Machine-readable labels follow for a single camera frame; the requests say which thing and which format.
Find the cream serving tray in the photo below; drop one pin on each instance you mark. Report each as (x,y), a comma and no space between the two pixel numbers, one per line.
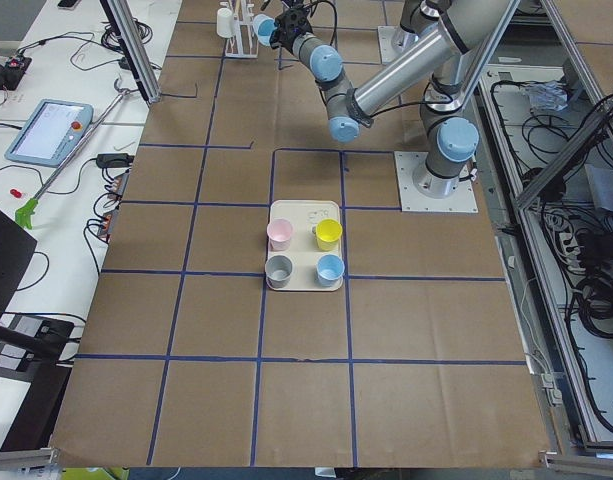
(303,250)

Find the yellow plastic cup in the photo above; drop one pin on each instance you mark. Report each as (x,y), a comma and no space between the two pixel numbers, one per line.
(328,233)

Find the black power adapter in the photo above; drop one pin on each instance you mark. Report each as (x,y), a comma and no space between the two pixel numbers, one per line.
(114,160)

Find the aluminium frame post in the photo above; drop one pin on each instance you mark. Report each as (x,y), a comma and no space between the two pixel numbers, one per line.
(123,24)

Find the light blue cup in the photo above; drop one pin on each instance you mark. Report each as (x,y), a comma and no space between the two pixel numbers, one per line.
(263,26)
(330,269)

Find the pink plastic cup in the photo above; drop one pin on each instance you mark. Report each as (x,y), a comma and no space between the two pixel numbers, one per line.
(279,233)

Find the light blue cup back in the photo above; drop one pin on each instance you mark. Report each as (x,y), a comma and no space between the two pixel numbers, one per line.
(263,26)

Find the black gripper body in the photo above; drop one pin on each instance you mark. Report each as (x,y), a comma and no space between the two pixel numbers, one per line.
(285,35)

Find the grey plastic cup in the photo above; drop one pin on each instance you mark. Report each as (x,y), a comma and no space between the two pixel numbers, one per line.
(278,271)

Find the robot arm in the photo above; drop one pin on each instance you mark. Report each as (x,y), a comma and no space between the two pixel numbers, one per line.
(416,17)
(440,38)

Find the white wire cup rack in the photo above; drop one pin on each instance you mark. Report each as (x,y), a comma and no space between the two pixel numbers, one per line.
(244,44)

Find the black monitor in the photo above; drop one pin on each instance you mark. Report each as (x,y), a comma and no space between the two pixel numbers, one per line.
(16,251)

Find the reacher grabber tool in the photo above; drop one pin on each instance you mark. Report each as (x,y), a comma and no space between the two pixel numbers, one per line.
(24,214)

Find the white plastic cup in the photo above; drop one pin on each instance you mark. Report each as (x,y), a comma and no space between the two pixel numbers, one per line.
(225,23)

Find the teach pendant tablet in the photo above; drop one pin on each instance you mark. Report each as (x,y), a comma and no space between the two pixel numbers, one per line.
(51,133)

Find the light blue cup front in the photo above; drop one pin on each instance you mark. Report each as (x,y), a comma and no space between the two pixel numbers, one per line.
(330,269)

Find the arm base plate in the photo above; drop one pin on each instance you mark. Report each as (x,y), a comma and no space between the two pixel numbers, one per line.
(421,192)
(386,45)

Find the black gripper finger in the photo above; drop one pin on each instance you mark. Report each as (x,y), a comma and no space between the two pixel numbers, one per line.
(275,39)

